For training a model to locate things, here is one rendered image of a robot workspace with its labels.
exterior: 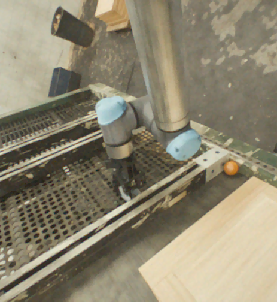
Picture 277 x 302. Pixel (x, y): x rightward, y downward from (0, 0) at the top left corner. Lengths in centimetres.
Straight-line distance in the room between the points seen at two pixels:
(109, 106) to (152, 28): 23
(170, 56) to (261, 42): 174
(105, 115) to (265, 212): 53
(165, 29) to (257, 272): 54
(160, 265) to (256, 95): 154
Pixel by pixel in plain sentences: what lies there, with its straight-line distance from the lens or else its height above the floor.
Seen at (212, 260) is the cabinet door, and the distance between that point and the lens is 61.
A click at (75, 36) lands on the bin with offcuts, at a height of 31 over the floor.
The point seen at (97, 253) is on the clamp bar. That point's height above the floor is 135.
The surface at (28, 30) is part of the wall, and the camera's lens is 542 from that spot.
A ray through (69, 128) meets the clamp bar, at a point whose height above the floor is 123.
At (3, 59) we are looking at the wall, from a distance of 530.
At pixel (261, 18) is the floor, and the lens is 217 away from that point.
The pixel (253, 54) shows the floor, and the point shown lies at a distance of 204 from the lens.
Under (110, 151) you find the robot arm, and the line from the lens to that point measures 56.
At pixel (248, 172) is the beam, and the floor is 89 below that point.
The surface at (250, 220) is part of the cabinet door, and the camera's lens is 70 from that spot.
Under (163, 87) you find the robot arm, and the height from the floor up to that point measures 142.
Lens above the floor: 167
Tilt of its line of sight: 41 degrees down
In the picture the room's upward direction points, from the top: 80 degrees counter-clockwise
